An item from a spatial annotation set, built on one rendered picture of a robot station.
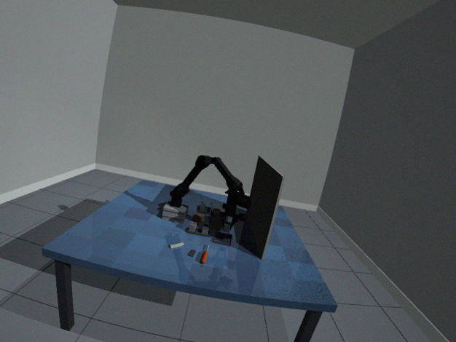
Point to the orange-handled screwdriver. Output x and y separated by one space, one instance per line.
205 254

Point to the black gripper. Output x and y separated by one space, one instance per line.
229 211

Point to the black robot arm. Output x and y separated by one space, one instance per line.
234 185

